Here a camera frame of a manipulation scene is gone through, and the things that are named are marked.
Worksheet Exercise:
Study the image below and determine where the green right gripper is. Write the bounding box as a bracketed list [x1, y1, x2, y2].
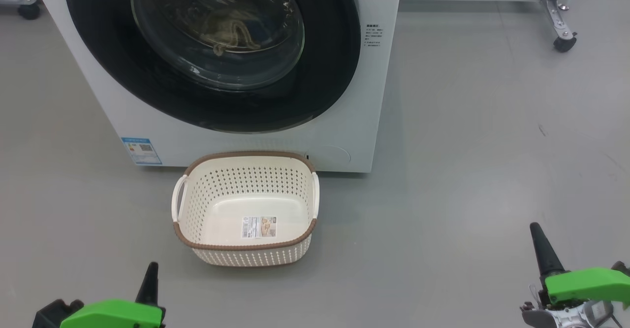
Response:
[530, 222, 630, 305]

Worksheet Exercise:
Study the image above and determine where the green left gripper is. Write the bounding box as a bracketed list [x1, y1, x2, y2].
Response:
[59, 262, 166, 328]

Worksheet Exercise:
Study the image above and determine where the round dark glass washer door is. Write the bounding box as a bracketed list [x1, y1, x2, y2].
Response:
[63, 0, 362, 134]

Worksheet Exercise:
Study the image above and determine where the cream garment with blue cuffs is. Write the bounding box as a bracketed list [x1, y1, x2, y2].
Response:
[197, 0, 262, 56]

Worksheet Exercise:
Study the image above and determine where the white front-load washing machine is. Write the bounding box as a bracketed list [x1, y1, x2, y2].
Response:
[30, 0, 404, 173]

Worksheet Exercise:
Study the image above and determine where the cream perforated basket brown rim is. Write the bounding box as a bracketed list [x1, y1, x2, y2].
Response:
[171, 151, 320, 268]

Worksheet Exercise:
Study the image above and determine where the paper basket label sticker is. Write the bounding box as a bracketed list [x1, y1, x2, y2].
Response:
[241, 216, 277, 240]

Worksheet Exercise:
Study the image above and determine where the blue energy label sticker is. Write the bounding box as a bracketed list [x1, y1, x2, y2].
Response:
[121, 137, 163, 166]

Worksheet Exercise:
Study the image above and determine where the grey metal caster leg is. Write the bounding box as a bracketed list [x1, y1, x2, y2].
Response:
[0, 0, 42, 21]
[541, 0, 579, 53]

